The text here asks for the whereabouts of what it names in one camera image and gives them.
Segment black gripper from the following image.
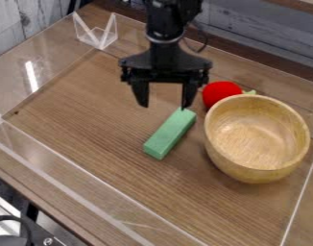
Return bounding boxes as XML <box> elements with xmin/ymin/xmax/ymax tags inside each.
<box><xmin>119</xmin><ymin>47</ymin><xmax>213</xmax><ymax>109</ymax></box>

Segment green rectangular block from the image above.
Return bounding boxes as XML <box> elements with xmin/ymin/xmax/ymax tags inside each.
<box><xmin>142</xmin><ymin>108</ymin><xmax>197</xmax><ymax>160</ymax></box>

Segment light wooden bowl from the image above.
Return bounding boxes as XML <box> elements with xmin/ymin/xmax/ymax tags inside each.
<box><xmin>203</xmin><ymin>94</ymin><xmax>310</xmax><ymax>184</ymax></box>

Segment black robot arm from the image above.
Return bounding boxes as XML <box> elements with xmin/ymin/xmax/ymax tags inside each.
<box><xmin>119</xmin><ymin>0</ymin><xmax>213</xmax><ymax>109</ymax></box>

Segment small green object behind bowl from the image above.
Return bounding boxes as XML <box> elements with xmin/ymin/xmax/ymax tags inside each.
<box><xmin>243</xmin><ymin>89</ymin><xmax>257</xmax><ymax>95</ymax></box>

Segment red ball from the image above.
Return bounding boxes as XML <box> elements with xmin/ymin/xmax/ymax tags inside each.
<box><xmin>203</xmin><ymin>81</ymin><xmax>242</xmax><ymax>109</ymax></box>

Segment clear acrylic corner bracket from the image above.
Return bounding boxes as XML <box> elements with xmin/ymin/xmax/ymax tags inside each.
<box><xmin>72</xmin><ymin>12</ymin><xmax>118</xmax><ymax>50</ymax></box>

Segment clear acrylic front wall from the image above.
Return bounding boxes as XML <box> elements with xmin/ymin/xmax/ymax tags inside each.
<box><xmin>0</xmin><ymin>115</ymin><xmax>207</xmax><ymax>246</ymax></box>

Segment black cable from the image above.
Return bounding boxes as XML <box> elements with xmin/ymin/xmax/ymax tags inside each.
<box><xmin>0</xmin><ymin>214</ymin><xmax>32</xmax><ymax>246</ymax></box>

